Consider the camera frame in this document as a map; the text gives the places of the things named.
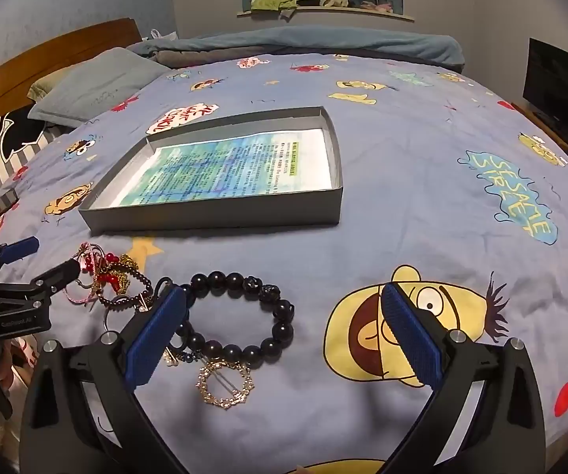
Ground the cartoon printed blue bedsheet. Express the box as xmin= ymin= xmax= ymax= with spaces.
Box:
xmin=0 ymin=52 xmax=568 ymax=474

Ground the black flat monitor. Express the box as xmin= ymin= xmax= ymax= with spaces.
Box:
xmin=522 ymin=37 xmax=568 ymax=134

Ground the grey pillow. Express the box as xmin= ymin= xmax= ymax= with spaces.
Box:
xmin=28 ymin=47 xmax=171 ymax=129

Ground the teal folded blanket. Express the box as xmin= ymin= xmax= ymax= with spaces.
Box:
xmin=126 ymin=24 xmax=465 ymax=72

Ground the printed paper sheet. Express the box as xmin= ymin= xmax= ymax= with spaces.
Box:
xmin=103 ymin=128 xmax=336 ymax=211

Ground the grey cardboard box tray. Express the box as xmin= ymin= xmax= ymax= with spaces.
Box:
xmin=79 ymin=105 xmax=344 ymax=235

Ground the silver bangle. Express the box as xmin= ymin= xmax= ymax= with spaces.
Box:
xmin=102 ymin=293 xmax=141 ymax=331

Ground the window sill shelf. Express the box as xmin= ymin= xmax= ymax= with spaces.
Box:
xmin=237 ymin=5 xmax=415 ymax=23

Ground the large black bead bracelet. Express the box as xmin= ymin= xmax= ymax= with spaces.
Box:
xmin=175 ymin=271 xmax=295 ymax=369

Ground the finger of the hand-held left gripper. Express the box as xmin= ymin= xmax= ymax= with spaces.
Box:
xmin=0 ymin=258 xmax=82 ymax=307
xmin=0 ymin=237 xmax=40 ymax=283

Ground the wooden headboard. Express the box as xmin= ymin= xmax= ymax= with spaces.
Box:
xmin=0 ymin=18 xmax=143 ymax=198

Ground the gold chain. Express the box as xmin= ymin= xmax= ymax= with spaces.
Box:
xmin=98 ymin=254 xmax=136 ymax=292

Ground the wooden monitor stand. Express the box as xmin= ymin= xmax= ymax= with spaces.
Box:
xmin=511 ymin=103 xmax=568 ymax=169

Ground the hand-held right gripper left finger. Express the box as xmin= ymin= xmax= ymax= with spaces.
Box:
xmin=19 ymin=276 xmax=188 ymax=474

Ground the gold chain bracelet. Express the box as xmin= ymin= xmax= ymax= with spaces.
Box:
xmin=195 ymin=360 xmax=255 ymax=410

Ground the red bead bracelet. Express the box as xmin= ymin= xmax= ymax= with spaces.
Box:
xmin=79 ymin=252 xmax=126 ymax=290

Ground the small purple bead bracelet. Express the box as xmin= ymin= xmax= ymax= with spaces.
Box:
xmin=98 ymin=261 xmax=156 ymax=309

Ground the black hair tie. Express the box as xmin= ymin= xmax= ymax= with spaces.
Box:
xmin=140 ymin=276 xmax=173 ymax=313

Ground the green cloth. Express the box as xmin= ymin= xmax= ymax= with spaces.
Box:
xmin=251 ymin=0 xmax=317 ymax=13

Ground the pink cord bracelet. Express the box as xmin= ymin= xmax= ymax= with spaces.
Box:
xmin=64 ymin=242 xmax=111 ymax=307

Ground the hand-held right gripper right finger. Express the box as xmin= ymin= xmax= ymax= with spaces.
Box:
xmin=380 ymin=281 xmax=549 ymax=474

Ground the dark grey folded blanket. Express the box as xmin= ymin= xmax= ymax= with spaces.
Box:
xmin=153 ymin=47 xmax=275 ymax=67

